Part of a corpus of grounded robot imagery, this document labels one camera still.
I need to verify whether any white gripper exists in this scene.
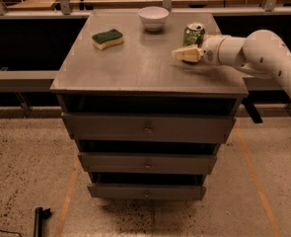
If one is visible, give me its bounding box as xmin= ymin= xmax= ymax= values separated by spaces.
xmin=172 ymin=36 xmax=223 ymax=65

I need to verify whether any green soda can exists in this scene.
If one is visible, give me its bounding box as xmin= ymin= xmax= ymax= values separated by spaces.
xmin=182 ymin=22 xmax=205 ymax=47

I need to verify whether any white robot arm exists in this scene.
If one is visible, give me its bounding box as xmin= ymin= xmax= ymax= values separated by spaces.
xmin=172 ymin=30 xmax=291 ymax=99

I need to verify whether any green and yellow sponge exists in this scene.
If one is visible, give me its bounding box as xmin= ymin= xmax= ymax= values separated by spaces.
xmin=92 ymin=29 xmax=123 ymax=50

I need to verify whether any white bowl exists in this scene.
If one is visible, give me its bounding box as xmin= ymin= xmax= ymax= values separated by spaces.
xmin=138 ymin=6 xmax=169 ymax=32

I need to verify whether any grey drawer cabinet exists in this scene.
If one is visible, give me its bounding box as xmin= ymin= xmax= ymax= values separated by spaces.
xmin=51 ymin=10 xmax=248 ymax=187

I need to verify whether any middle grey drawer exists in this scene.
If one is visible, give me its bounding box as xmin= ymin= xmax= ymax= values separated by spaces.
xmin=79 ymin=152 xmax=216 ymax=175

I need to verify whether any grey drawer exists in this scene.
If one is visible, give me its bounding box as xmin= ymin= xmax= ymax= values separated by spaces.
xmin=88 ymin=183 xmax=205 ymax=200
xmin=62 ymin=113 xmax=235 ymax=143
xmin=79 ymin=152 xmax=216 ymax=175

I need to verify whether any top grey drawer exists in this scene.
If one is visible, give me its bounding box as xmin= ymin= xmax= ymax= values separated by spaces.
xmin=62 ymin=113 xmax=235 ymax=143

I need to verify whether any bottom grey drawer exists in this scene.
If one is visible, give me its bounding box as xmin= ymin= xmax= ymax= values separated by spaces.
xmin=88 ymin=183 xmax=205 ymax=200

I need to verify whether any black tool on floor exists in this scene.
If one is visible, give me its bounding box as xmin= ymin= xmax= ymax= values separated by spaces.
xmin=34 ymin=207 xmax=51 ymax=237

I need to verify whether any black cable on floor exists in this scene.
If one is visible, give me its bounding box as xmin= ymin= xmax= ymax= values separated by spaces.
xmin=0 ymin=218 xmax=23 ymax=237

